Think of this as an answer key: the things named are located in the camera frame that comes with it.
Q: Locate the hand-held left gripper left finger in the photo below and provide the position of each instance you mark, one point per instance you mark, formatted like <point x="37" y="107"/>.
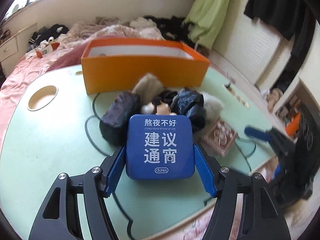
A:
<point x="113" y="172"/>

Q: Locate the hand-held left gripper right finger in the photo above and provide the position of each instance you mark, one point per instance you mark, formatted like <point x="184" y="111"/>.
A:
<point x="205" y="172"/>

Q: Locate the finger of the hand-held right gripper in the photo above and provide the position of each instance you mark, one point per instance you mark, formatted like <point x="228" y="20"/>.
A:
<point x="277" y="171"/>
<point x="255" y="132"/>

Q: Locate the pink card pack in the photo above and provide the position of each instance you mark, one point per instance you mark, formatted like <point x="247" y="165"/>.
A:
<point x="221" y="137"/>

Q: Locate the blue square tin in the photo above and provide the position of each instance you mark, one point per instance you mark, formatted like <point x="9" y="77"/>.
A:
<point x="160" y="145"/>

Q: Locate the orange cardboard box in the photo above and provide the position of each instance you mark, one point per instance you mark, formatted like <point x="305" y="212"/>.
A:
<point x="140" y="72"/>

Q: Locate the green cartoon desktop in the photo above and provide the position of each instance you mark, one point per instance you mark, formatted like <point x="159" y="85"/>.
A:
<point x="50" y="142"/>

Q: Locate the beige clothes pile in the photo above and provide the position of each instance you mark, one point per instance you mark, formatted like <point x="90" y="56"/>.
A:
<point x="273" y="96"/>

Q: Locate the white fur pompom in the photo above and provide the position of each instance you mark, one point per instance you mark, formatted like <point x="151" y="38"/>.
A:
<point x="212" y="106"/>

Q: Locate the black rectangular pouch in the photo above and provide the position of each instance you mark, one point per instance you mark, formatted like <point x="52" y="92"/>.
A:
<point x="117" y="115"/>

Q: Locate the black crumpled bag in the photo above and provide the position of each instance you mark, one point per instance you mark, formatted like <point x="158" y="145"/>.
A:
<point x="190" y="105"/>

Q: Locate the cartoon figurine toy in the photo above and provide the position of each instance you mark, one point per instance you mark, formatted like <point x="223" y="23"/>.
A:
<point x="162" y="108"/>

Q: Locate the brown fur pompom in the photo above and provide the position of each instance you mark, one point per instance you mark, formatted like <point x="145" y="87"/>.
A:
<point x="147" y="87"/>

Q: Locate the green hanging cloth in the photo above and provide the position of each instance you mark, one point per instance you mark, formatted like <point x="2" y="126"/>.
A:
<point x="210" y="12"/>

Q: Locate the black hanging garment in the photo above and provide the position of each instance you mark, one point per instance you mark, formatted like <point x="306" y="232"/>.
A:
<point x="275" y="5"/>

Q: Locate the black printed clothing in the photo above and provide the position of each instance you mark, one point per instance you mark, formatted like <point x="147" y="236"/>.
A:
<point x="170" y="27"/>

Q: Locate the small orange carton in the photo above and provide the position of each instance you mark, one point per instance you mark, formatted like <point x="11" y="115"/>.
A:
<point x="47" y="50"/>

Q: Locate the pink crumpled quilt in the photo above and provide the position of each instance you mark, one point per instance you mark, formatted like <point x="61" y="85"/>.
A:
<point x="112" y="32"/>

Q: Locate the black and white clothes pile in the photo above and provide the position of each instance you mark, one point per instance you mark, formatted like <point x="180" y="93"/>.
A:
<point x="52" y="31"/>

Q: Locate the white drawer cabinet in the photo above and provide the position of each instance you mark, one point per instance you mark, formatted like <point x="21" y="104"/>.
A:
<point x="10" y="48"/>

